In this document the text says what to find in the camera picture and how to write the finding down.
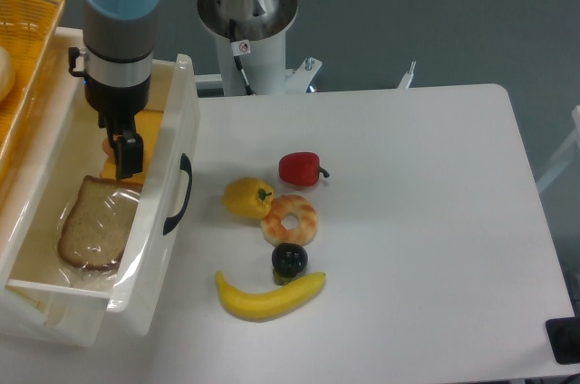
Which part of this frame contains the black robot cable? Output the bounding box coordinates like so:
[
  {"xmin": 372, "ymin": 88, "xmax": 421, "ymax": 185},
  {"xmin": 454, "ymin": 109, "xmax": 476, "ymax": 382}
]
[{"xmin": 228, "ymin": 19, "xmax": 255, "ymax": 96}]

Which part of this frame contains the yellow cake slice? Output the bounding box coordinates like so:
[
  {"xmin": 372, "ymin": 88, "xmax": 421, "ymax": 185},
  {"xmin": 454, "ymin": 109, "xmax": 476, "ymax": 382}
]
[{"xmin": 100, "ymin": 110, "xmax": 163, "ymax": 185}]

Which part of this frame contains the white drawer cabinet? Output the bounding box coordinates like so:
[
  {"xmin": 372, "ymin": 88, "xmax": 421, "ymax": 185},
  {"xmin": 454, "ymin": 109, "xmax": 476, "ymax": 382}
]
[{"xmin": 1, "ymin": 27, "xmax": 103, "ymax": 346}]

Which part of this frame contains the yellow bell pepper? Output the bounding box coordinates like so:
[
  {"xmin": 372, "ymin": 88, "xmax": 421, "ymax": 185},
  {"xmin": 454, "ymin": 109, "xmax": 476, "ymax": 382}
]
[{"xmin": 221, "ymin": 177, "xmax": 275, "ymax": 219}]

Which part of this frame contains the black device at table edge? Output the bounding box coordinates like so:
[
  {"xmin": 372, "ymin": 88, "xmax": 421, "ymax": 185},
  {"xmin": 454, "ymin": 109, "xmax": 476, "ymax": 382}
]
[{"xmin": 545, "ymin": 317, "xmax": 580, "ymax": 365}]

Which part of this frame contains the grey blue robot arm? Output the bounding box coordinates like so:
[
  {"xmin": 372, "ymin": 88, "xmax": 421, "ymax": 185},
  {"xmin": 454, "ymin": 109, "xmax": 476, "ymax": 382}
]
[{"xmin": 68, "ymin": 0, "xmax": 297, "ymax": 179}]

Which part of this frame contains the orange white shrimp ring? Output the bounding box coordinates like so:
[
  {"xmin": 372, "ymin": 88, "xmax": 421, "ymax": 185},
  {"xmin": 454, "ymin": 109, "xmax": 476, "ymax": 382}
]
[{"xmin": 260, "ymin": 194, "xmax": 319, "ymax": 248}]

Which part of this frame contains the white frame at right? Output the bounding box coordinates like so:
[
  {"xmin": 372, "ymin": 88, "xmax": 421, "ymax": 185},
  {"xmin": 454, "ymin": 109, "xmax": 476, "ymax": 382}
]
[{"xmin": 536, "ymin": 106, "xmax": 579, "ymax": 195}]

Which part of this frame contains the white bracket behind table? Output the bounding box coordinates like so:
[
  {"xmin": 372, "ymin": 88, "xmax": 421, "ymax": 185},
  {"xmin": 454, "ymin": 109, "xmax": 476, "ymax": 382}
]
[{"xmin": 397, "ymin": 61, "xmax": 417, "ymax": 90}]

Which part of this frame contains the brown bread slice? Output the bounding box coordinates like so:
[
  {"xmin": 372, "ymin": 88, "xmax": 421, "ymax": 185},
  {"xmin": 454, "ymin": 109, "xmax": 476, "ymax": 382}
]
[{"xmin": 57, "ymin": 176, "xmax": 142, "ymax": 271}]

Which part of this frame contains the yellow banana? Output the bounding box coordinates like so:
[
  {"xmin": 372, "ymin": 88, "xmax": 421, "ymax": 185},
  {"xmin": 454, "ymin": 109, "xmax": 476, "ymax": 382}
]
[{"xmin": 215, "ymin": 271, "xmax": 326, "ymax": 322}]

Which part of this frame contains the yellow wicker basket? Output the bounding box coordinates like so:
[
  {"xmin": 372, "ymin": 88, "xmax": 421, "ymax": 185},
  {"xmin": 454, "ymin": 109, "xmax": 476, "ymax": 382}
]
[{"xmin": 1, "ymin": 0, "xmax": 65, "ymax": 177}]

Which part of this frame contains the pale orange egg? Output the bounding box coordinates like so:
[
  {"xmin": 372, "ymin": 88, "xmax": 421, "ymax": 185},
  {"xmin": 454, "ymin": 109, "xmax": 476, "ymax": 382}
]
[{"xmin": 101, "ymin": 138, "xmax": 115, "ymax": 163}]

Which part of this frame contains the red bell pepper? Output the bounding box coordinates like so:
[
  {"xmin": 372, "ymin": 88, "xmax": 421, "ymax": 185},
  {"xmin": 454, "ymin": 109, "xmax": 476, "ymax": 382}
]
[{"xmin": 278, "ymin": 152, "xmax": 330, "ymax": 187}]

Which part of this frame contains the open white upper drawer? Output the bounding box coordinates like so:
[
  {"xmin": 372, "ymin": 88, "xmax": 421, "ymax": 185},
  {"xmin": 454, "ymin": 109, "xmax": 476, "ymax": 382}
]
[{"xmin": 1, "ymin": 55, "xmax": 199, "ymax": 346}]

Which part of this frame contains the black eggplant toy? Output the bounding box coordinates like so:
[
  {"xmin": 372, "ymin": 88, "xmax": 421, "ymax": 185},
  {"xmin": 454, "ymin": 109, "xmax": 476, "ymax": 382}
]
[{"xmin": 271, "ymin": 243, "xmax": 308, "ymax": 285}]

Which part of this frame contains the black drawer handle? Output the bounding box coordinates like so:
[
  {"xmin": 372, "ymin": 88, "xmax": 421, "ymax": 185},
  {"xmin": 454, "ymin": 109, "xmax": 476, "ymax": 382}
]
[{"xmin": 162, "ymin": 152, "xmax": 193, "ymax": 235}]

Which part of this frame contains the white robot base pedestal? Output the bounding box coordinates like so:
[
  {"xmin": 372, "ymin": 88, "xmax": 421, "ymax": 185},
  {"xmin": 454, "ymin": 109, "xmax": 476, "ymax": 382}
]
[{"xmin": 198, "ymin": 0, "xmax": 322, "ymax": 97}]

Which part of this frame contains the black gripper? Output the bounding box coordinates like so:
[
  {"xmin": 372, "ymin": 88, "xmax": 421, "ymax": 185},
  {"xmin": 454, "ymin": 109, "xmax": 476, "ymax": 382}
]
[{"xmin": 67, "ymin": 46, "xmax": 152, "ymax": 180}]

